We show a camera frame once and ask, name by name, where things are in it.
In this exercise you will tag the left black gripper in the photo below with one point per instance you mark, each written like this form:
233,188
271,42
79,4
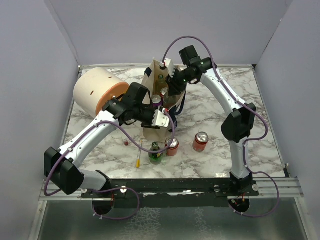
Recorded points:
149,125

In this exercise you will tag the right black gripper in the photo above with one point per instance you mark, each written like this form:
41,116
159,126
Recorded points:
174,87

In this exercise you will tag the red cola can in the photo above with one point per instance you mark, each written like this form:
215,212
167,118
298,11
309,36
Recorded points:
163,92

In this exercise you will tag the clear glass bottle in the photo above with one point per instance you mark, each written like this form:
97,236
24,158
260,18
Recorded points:
169,101
160,83

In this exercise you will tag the purple soda can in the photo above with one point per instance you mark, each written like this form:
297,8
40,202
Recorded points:
156,101

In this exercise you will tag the cream canvas tote bag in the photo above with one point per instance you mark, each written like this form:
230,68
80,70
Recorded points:
166,110

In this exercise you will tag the green glass bottle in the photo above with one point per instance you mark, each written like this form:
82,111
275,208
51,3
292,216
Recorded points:
155,158

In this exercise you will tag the red soda can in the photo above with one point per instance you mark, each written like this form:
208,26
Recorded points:
200,141
173,149

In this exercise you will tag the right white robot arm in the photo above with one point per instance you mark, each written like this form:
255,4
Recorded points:
240,116

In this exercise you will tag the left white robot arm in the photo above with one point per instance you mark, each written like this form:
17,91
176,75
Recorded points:
62,166

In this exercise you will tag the red soda can front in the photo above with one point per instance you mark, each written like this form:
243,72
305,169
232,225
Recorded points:
173,149

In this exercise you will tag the yellow white marker pen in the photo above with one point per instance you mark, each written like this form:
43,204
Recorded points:
138,160

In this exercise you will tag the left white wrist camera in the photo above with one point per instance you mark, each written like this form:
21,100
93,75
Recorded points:
160,119

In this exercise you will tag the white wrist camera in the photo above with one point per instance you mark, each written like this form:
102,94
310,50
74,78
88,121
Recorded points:
160,119
168,64

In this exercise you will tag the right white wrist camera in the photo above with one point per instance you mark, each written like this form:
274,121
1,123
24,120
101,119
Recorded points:
168,64

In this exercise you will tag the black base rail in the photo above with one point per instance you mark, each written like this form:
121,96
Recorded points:
172,192

